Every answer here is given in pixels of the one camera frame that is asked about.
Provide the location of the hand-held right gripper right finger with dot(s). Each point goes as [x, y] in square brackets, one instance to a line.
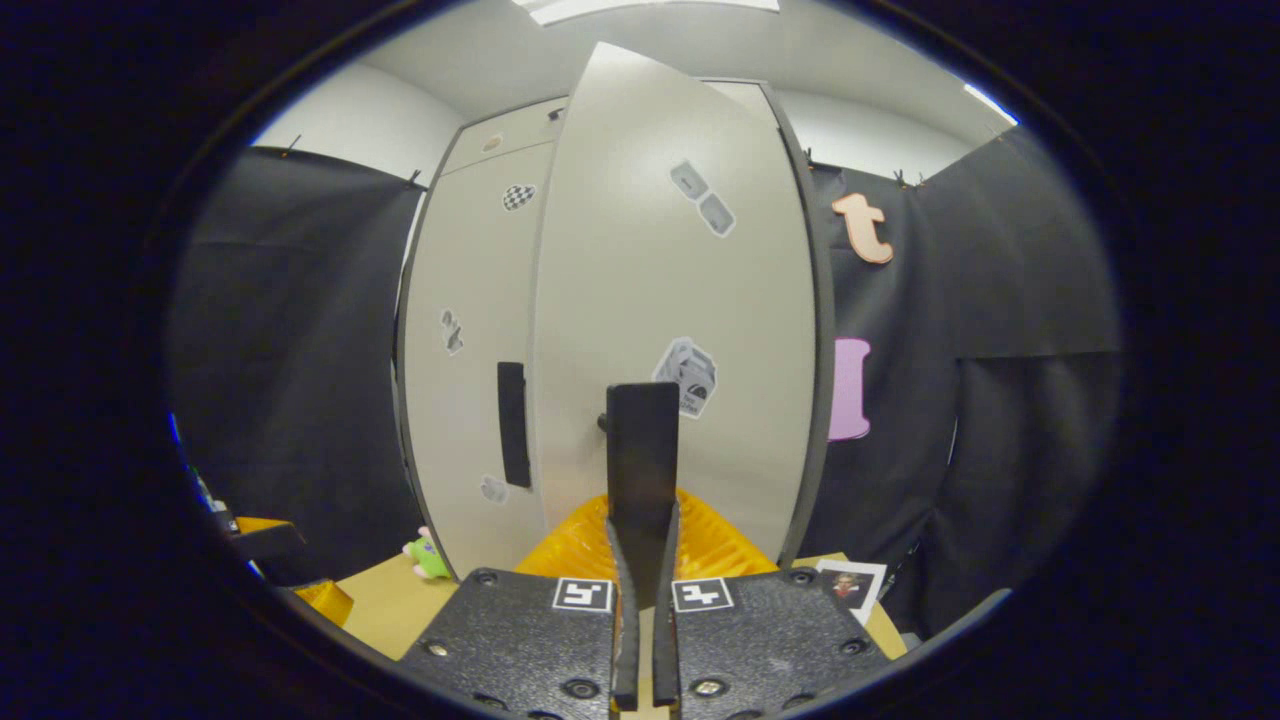
[665, 660]

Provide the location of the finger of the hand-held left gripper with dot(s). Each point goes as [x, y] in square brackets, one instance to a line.
[325, 600]
[265, 538]

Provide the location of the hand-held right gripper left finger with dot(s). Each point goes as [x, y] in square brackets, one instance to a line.
[625, 650]

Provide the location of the grey double-door shoe cabinet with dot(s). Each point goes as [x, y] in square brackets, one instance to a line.
[825, 380]

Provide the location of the grey cabinet door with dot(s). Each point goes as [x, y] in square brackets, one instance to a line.
[470, 280]
[620, 280]

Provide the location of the grey cabinet drawer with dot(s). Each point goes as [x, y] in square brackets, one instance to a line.
[510, 128]

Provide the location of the green plush toy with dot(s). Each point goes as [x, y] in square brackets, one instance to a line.
[430, 560]

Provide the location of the black backdrop cloth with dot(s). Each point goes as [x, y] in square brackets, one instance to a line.
[1020, 450]
[290, 350]

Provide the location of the white photo card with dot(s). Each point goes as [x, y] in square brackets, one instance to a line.
[850, 585]

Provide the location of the large ceiling light panel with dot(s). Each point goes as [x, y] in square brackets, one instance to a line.
[650, 8]

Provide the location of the small ceiling light panel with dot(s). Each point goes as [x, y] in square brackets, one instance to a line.
[990, 103]

